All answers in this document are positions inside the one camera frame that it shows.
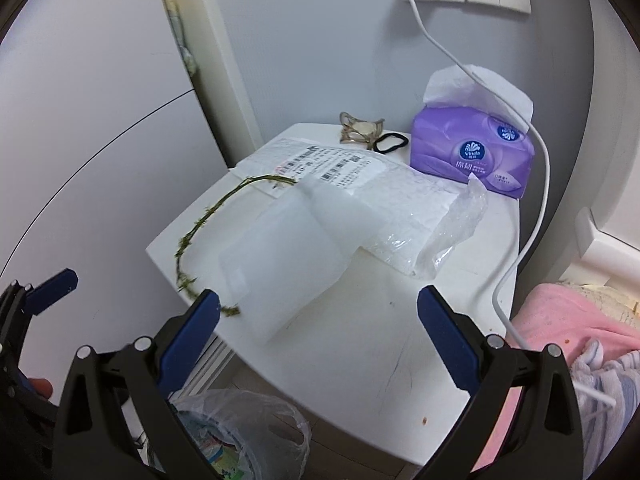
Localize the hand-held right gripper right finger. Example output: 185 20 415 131
416 285 586 480

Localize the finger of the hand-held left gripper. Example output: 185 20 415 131
0 269 79 356

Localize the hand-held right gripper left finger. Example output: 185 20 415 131
52 289 222 480

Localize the clear plastic trash bag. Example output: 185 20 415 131
170 390 311 480

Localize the green twig wreath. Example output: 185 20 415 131
172 174 301 318

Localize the translucent plastic bag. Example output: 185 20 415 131
220 180 368 346

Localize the bubble mailer with label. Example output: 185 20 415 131
227 135 488 281

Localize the white nightstand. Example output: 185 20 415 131
145 122 521 466

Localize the pink blanket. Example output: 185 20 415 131
470 282 640 480

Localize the striped cloth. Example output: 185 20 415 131
575 340 640 480

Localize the white bed headboard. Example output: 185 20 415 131
575 207 640 286

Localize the grey wardrobe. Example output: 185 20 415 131
0 0 263 391

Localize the purple tissue pack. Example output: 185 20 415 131
410 65 536 200

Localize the beige hair claw clip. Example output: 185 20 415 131
339 111 386 150

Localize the white charging cable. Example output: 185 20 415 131
392 0 618 411

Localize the black hair tie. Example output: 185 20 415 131
372 131 412 155

